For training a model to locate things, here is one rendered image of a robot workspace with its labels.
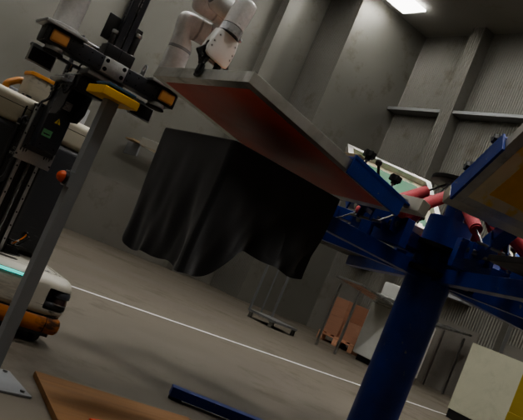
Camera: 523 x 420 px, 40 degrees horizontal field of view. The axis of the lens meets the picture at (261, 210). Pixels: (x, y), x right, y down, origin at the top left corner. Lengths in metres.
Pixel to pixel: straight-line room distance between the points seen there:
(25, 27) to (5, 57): 0.59
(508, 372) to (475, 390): 0.40
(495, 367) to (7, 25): 8.91
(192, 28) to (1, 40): 9.69
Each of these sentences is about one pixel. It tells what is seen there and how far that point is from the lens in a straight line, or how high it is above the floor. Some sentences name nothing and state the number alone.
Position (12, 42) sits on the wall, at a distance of 12.52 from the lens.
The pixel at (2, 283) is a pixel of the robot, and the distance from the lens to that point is 2.94.
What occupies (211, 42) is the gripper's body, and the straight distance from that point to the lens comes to 2.32.
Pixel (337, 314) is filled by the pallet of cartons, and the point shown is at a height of 0.48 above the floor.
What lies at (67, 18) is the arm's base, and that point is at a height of 1.17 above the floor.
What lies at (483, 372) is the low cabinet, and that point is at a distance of 7.86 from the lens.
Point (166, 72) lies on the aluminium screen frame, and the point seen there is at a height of 1.12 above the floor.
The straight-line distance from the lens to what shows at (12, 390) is 2.32.
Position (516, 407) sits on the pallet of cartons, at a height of 0.47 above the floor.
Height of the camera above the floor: 0.62
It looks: 5 degrees up
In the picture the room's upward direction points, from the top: 23 degrees clockwise
